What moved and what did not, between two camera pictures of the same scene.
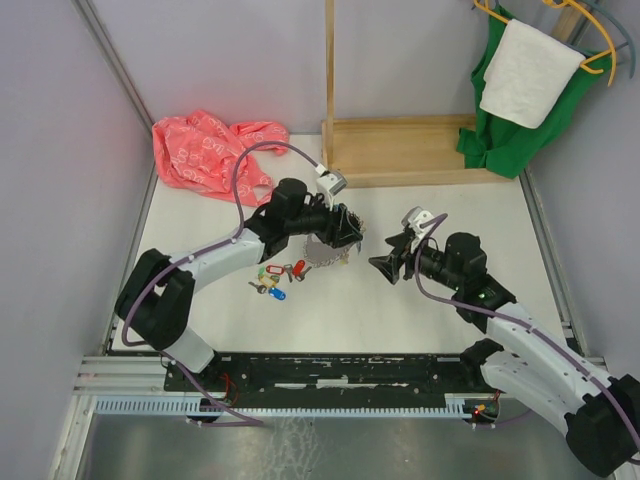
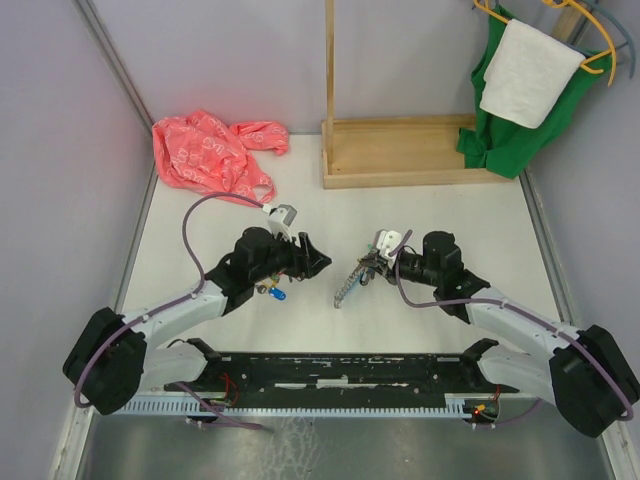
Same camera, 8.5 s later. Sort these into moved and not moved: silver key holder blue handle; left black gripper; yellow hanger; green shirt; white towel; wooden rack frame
Moved: left black gripper; silver key holder blue handle
Not moved: wooden rack frame; white towel; green shirt; yellow hanger
